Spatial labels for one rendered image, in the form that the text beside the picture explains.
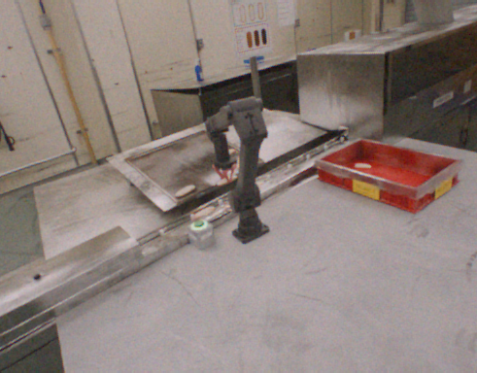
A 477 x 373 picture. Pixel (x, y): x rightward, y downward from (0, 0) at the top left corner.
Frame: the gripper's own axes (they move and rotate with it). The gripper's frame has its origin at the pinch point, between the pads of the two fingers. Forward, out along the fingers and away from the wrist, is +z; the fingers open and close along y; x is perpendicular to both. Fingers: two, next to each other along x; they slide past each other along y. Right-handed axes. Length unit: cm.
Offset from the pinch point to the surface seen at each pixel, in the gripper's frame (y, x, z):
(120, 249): -8, 51, 1
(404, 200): -58, -35, 6
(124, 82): 339, -98, 7
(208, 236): -18.0, 24.0, 7.1
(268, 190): -10.6, -13.2, 8.2
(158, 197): 18.0, 23.9, 4.1
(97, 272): -10, 61, 4
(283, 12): 369, -428, -37
